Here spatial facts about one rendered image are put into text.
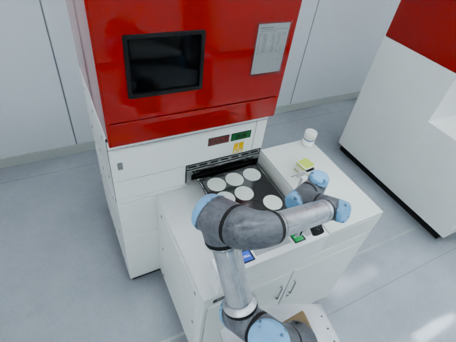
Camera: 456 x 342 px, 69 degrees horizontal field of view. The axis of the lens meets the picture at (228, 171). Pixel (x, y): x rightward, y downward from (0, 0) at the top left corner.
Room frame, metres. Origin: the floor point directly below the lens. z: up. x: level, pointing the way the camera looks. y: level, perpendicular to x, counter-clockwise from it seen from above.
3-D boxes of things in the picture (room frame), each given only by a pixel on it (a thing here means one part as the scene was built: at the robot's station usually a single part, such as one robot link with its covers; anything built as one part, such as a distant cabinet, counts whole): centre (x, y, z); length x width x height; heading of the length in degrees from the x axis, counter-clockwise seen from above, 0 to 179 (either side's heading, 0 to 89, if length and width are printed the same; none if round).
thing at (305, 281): (1.13, -0.22, 0.41); 0.97 x 0.64 x 0.82; 123
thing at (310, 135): (1.59, -0.44, 1.01); 0.07 x 0.07 x 0.10
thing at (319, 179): (0.91, -0.34, 1.28); 0.09 x 0.08 x 0.11; 140
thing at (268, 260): (0.84, -0.24, 0.89); 0.55 x 0.09 x 0.14; 123
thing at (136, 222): (1.55, 0.37, 0.41); 0.82 x 0.71 x 0.82; 123
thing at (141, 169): (1.26, 0.18, 1.02); 0.82 x 0.03 x 0.40; 123
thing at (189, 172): (1.35, 0.03, 0.89); 0.44 x 0.02 x 0.10; 123
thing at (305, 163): (1.33, -0.40, 1.00); 0.07 x 0.07 x 0.07; 42
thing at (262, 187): (1.18, -0.10, 0.90); 0.34 x 0.34 x 0.01; 33
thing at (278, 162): (1.30, -0.48, 0.89); 0.62 x 0.35 x 0.14; 33
